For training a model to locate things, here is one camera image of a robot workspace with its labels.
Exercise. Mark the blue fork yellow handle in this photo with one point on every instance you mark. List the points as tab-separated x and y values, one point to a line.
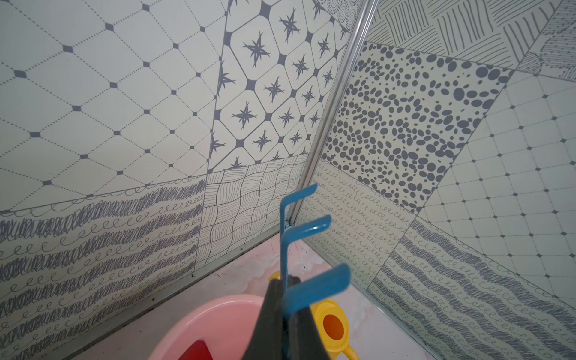
295	256

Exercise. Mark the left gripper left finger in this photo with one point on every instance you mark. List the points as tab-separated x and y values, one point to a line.
267	341

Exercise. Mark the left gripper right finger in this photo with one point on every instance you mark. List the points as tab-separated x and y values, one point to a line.
303	337

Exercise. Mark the red shovel wooden handle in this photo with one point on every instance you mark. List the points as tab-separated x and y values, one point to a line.
197	351

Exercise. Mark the yellow watering can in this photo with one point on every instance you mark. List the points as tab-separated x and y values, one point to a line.
331	321

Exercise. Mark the pink plastic bucket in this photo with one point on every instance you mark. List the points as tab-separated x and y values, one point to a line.
226	324

